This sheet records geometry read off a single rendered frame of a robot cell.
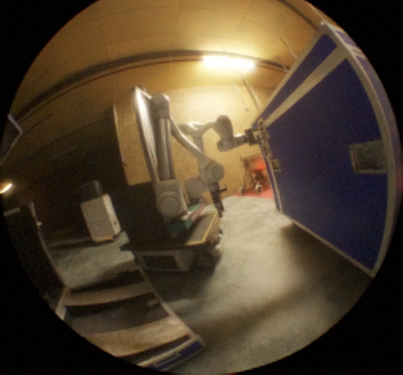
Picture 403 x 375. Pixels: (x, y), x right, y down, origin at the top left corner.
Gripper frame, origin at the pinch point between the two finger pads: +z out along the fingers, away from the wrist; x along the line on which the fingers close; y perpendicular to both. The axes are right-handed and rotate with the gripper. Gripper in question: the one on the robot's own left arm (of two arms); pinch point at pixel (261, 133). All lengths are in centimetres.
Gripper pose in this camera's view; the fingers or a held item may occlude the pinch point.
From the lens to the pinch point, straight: 117.8
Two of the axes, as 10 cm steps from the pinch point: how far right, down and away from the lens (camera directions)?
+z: 9.5, -3.1, -0.9
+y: -0.9, 0.2, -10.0
